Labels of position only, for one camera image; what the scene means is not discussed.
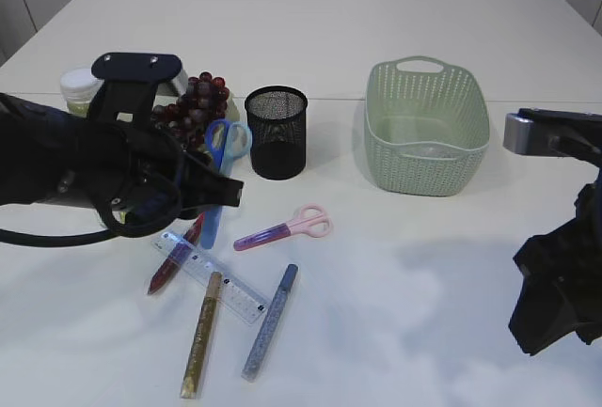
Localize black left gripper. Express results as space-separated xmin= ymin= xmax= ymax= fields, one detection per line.
xmin=55 ymin=122 xmax=244 ymax=224

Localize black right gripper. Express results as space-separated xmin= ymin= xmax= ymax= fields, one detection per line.
xmin=509 ymin=183 xmax=601 ymax=355

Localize blue scissors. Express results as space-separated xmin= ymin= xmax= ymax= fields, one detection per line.
xmin=199 ymin=119 xmax=252 ymax=250

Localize purple artificial grape bunch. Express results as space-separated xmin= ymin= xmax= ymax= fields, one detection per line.
xmin=150 ymin=71 xmax=230 ymax=151

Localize pink purple scissors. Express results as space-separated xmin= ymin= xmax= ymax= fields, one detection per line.
xmin=233 ymin=204 xmax=333 ymax=251

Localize yellow tea bottle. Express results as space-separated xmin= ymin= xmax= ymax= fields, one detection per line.
xmin=59 ymin=68 xmax=103 ymax=117

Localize clear plastic sheet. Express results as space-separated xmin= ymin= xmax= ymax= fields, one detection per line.
xmin=400 ymin=142 xmax=465 ymax=160

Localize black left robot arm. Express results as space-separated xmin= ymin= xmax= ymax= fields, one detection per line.
xmin=1 ymin=94 xmax=244 ymax=218

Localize red glitter glue pen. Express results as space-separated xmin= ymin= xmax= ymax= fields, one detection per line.
xmin=147 ymin=213 xmax=204 ymax=295

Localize black mesh pen holder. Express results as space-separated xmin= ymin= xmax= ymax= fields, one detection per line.
xmin=245 ymin=86 xmax=308 ymax=180

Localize clear plastic ruler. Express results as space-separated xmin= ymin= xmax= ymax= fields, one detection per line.
xmin=153 ymin=231 xmax=269 ymax=325

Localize silver blue glitter glue pen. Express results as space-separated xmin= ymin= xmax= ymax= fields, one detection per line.
xmin=241 ymin=264 xmax=298 ymax=383

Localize gold glitter glue pen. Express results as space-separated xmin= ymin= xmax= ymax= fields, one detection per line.
xmin=180 ymin=272 xmax=222 ymax=399

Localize green plastic woven basket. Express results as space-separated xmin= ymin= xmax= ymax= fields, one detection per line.
xmin=364 ymin=55 xmax=490 ymax=196

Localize green wavy glass bowl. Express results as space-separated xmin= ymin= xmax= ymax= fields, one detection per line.
xmin=151 ymin=95 xmax=240 ymax=151

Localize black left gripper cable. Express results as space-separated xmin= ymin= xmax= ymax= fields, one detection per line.
xmin=0 ymin=129 xmax=184 ymax=249

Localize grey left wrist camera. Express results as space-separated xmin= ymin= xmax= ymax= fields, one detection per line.
xmin=87 ymin=52 xmax=188 ymax=128

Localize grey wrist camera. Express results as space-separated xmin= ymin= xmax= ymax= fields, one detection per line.
xmin=503 ymin=108 xmax=601 ymax=167
xmin=87 ymin=52 xmax=188 ymax=128

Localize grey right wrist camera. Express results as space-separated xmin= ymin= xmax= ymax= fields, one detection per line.
xmin=503 ymin=108 xmax=601 ymax=167

